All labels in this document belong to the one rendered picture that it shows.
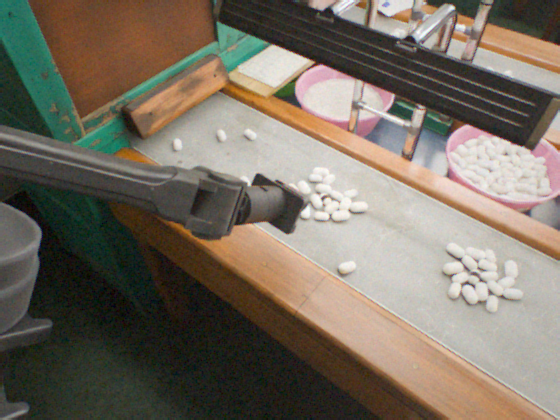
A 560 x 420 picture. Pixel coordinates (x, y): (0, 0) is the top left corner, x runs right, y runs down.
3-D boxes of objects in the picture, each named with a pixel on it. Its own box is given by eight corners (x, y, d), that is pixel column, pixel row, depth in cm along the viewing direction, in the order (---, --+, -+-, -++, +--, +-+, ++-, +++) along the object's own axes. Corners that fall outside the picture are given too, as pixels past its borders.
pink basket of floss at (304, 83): (397, 146, 115) (405, 117, 108) (299, 151, 114) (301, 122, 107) (376, 88, 132) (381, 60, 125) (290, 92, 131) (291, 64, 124)
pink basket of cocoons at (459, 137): (553, 241, 95) (576, 214, 88) (431, 214, 100) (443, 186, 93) (543, 161, 112) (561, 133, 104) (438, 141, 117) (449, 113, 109)
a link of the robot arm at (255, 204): (240, 232, 59) (252, 194, 58) (203, 213, 62) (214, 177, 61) (266, 228, 65) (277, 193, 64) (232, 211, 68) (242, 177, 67)
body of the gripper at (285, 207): (262, 171, 73) (236, 170, 66) (310, 200, 68) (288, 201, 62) (248, 205, 74) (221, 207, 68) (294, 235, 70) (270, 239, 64)
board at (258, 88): (265, 100, 114) (265, 96, 113) (223, 80, 120) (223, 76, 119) (333, 48, 130) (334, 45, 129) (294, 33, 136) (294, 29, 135)
